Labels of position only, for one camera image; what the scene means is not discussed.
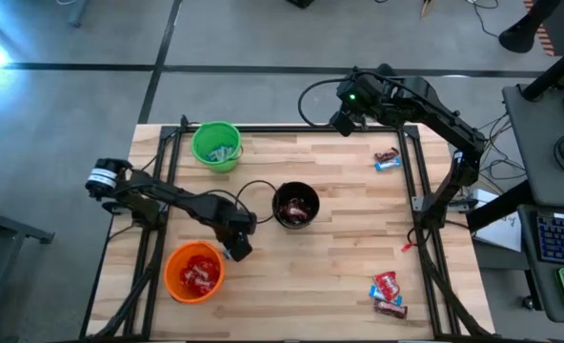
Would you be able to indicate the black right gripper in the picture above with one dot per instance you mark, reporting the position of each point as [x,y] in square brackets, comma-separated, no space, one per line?
[382,97]

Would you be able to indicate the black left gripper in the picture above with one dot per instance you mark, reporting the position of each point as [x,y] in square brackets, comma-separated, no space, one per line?
[227,224]

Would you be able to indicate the black plastic bucket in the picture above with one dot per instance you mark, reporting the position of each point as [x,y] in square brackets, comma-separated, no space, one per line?
[282,193]

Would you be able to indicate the orange plastic bucket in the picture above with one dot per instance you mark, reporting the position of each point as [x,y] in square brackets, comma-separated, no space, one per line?
[172,286]

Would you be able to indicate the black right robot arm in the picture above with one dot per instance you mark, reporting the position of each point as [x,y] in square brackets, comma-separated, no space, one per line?
[453,128]

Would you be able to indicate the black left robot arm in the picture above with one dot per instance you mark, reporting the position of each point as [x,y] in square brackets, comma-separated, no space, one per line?
[167,195]

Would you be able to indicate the green plastic bucket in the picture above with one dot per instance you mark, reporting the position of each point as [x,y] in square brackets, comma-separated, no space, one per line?
[215,138]

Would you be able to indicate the black floor object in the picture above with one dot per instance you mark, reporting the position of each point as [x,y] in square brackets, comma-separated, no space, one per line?
[301,3]

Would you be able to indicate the white power box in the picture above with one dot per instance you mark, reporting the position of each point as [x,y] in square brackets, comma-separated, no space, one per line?
[486,196]

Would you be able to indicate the white paper sheet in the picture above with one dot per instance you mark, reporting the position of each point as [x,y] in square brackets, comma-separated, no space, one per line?
[501,233]

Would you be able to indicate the grey desk top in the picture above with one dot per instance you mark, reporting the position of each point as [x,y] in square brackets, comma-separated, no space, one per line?
[534,157]
[529,286]

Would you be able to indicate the black stand foot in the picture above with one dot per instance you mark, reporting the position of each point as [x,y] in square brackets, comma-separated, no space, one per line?
[520,35]

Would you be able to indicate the black slanted pole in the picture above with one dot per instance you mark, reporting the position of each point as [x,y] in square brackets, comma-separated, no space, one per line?
[553,71]

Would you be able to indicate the orange white striped mat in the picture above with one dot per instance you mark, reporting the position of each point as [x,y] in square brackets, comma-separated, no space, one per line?
[545,40]

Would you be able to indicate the grey metal bench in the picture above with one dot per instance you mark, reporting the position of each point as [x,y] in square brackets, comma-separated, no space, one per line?
[15,227]

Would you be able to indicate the black backlit keyboard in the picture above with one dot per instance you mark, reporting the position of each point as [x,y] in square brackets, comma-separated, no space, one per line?
[563,238]

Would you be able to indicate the black caster wheel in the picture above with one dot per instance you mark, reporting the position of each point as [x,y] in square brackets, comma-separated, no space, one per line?
[528,302]

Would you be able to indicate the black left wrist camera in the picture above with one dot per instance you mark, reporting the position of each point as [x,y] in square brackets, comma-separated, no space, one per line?
[249,221]

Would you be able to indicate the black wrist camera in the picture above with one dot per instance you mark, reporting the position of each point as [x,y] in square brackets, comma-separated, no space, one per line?
[351,95]
[249,221]

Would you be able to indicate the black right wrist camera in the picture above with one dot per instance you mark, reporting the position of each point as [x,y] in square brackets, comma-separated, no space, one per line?
[351,95]

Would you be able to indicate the black metal table frame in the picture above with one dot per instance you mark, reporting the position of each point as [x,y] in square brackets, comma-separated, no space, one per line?
[282,128]

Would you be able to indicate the grey metal post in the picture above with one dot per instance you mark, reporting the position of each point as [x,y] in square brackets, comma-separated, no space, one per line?
[78,12]

